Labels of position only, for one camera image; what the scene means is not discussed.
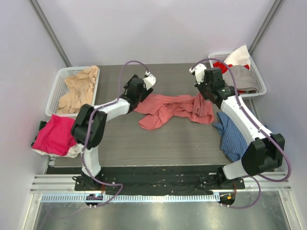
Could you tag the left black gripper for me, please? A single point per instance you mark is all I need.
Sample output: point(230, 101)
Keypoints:
point(146, 93)

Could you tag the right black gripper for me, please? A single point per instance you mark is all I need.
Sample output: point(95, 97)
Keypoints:
point(202, 90)

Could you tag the salmon pink t shirt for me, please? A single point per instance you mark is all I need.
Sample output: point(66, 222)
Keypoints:
point(159, 109)

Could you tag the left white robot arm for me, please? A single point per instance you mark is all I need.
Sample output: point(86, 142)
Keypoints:
point(89, 125)

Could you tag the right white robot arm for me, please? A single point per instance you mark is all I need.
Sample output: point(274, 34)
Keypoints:
point(264, 152)

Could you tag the red garment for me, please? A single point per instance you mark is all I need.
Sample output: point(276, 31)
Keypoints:
point(225, 72)

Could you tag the right white plastic basket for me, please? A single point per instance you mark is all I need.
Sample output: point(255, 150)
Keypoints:
point(253, 68)

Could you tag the white plastic basket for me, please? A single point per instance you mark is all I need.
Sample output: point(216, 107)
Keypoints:
point(253, 68)
point(59, 89)

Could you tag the grey bucket hat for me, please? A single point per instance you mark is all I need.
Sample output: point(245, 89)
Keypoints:
point(245, 80)

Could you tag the beige t shirt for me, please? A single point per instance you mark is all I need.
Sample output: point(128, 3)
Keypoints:
point(81, 90)

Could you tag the blue checkered shirt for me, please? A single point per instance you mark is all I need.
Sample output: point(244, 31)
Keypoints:
point(233, 144)

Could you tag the left white plastic basket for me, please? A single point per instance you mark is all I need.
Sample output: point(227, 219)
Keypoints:
point(59, 89)

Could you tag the cream white garment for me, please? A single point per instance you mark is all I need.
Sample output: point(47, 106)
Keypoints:
point(73, 152)

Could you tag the magenta t shirt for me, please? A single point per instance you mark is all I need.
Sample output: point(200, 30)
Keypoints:
point(55, 137)

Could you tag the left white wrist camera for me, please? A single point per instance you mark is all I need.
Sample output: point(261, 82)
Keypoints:
point(149, 80)

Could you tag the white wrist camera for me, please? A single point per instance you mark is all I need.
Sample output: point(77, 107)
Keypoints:
point(149, 80)
point(198, 72)

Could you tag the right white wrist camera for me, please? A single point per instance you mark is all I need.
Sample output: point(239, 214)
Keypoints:
point(198, 72)

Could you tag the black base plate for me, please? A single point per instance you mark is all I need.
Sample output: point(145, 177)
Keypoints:
point(158, 180)

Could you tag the right corner aluminium post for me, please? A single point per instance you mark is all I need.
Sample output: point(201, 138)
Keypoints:
point(273, 11)

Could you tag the corner aluminium post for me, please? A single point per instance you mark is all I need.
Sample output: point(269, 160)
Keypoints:
point(50, 32)
point(273, 11)

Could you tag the aluminium frame rail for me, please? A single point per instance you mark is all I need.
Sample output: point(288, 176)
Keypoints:
point(64, 183)

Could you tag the left corner aluminium post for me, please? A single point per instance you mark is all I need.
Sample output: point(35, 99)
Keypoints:
point(50, 32)

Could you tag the white slotted cable duct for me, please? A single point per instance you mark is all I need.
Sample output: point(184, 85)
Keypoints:
point(96, 198)

